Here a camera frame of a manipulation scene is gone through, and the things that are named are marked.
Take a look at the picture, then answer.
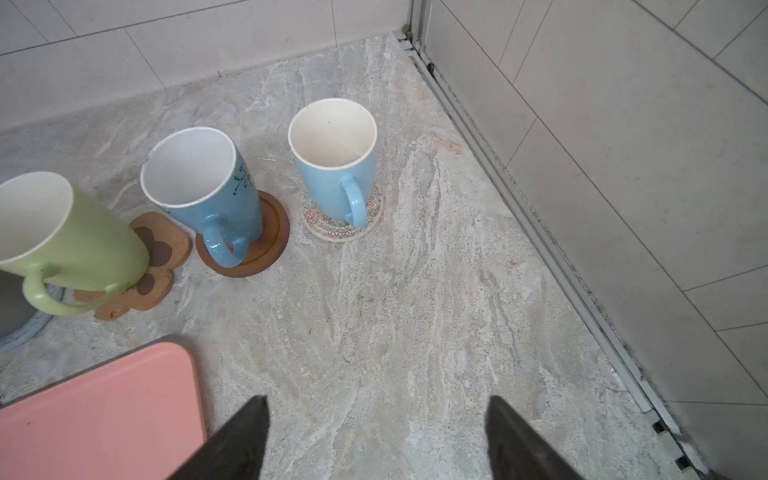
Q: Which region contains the dark grey mug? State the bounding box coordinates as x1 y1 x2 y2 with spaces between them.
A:
0 271 37 337

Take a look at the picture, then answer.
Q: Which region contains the light blue mug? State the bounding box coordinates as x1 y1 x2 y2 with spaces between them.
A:
288 98 378 229

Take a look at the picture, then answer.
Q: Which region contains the blue woven round coaster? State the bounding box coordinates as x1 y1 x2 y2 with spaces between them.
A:
1 308 52 354

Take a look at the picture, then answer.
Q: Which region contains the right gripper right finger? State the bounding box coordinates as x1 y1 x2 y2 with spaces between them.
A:
485 395 582 480

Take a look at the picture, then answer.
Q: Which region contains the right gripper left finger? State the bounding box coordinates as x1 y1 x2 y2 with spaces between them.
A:
170 396 270 479

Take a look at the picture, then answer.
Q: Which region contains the blue floral mug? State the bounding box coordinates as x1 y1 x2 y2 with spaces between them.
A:
140 127 264 268

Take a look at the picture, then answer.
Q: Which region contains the cork paw print coaster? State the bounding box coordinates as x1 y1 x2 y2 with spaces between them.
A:
74 212 192 321

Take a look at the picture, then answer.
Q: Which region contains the aluminium floor edge rail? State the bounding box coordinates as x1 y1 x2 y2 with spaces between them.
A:
398 24 706 479

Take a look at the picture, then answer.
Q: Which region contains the brown wooden coaster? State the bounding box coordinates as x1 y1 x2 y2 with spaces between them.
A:
195 190 290 278

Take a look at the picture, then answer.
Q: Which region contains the pink silicone tray mat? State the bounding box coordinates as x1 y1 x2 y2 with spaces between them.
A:
1 342 207 479

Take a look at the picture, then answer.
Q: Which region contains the green mug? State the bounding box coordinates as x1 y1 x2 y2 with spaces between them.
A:
1 171 150 316

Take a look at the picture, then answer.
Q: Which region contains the aluminium corner post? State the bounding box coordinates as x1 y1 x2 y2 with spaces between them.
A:
404 0 432 43

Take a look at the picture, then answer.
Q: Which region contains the multicolour woven round coaster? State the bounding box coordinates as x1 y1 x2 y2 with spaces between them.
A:
302 185 384 243

